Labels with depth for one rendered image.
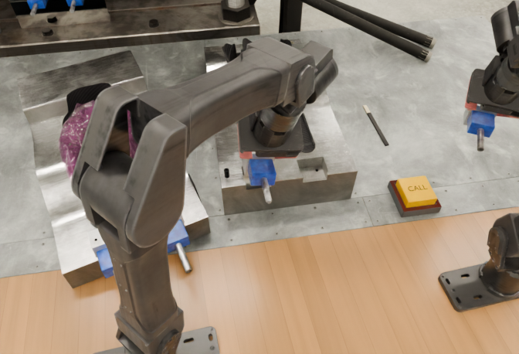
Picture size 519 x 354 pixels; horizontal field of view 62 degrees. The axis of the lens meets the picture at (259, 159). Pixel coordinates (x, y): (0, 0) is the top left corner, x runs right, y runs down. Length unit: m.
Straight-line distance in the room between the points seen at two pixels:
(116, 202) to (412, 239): 0.62
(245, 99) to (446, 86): 0.84
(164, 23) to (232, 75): 1.00
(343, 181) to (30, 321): 0.60
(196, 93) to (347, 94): 0.75
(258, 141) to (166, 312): 0.28
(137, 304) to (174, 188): 0.18
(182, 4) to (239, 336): 1.11
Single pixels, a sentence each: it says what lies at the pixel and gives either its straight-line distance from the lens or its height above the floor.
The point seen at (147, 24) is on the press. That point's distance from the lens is 1.46.
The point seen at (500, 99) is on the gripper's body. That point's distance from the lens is 0.85.
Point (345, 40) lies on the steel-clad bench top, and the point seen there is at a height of 0.80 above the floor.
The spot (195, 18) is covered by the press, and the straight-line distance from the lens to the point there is 1.47.
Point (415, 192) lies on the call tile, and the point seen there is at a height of 0.84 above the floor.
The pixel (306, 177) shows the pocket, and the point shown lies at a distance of 0.85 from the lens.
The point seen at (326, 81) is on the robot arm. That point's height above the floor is 1.13.
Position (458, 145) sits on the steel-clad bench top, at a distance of 1.08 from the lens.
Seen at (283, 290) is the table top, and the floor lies 0.80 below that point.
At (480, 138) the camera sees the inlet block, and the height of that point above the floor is 0.94.
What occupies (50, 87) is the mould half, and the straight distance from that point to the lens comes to 1.07.
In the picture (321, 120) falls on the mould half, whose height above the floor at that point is 0.88.
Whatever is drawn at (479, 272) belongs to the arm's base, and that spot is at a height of 0.81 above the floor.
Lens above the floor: 1.51
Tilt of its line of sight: 48 degrees down
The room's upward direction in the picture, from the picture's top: straight up
